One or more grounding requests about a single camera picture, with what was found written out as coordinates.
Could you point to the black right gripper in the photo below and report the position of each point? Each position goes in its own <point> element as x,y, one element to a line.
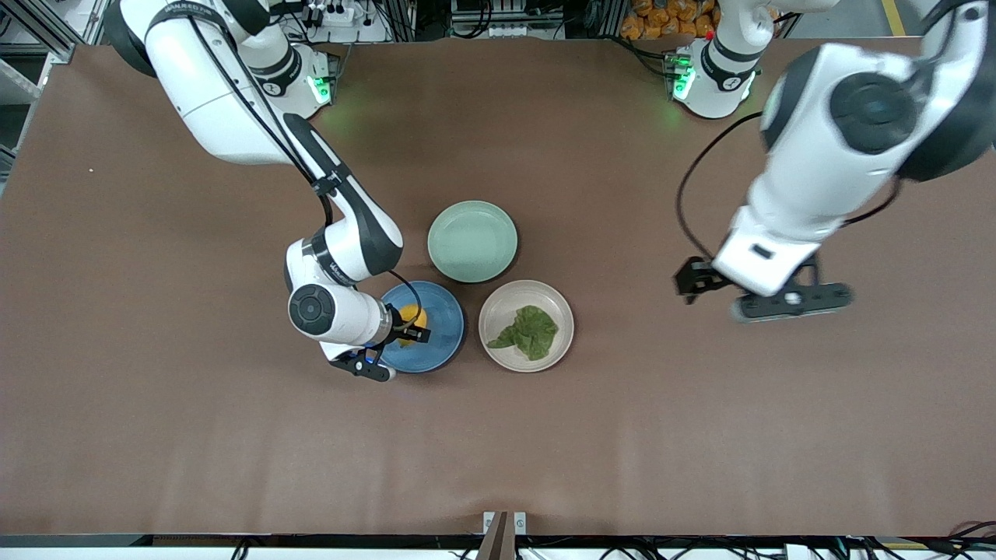
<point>399,330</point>

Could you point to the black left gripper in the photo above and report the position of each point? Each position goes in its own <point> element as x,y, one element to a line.
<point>695,277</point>

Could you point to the yellow lemon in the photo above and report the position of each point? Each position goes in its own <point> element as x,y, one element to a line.
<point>412,317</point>

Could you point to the green lettuce leaf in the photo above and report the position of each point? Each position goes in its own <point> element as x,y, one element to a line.
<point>531,333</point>

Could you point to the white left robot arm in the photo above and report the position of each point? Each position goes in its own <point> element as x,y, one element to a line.
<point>801,171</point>

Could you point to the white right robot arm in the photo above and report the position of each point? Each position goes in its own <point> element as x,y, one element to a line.
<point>218,101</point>

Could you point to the blue plate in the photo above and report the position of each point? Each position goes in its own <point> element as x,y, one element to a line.
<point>445,327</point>

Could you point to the beige plate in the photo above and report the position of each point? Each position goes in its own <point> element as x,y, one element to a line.
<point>506,311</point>

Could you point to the green plate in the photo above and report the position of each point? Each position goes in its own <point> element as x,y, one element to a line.
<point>472,241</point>

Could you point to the brown table cover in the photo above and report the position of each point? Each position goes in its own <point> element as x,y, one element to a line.
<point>498,451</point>

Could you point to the bag of orange fruits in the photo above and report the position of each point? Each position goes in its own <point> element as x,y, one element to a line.
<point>665,19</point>

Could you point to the white power strip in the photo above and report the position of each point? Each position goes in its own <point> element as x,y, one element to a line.
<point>331,14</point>

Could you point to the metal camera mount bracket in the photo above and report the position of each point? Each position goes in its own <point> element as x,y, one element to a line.
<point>504,535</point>

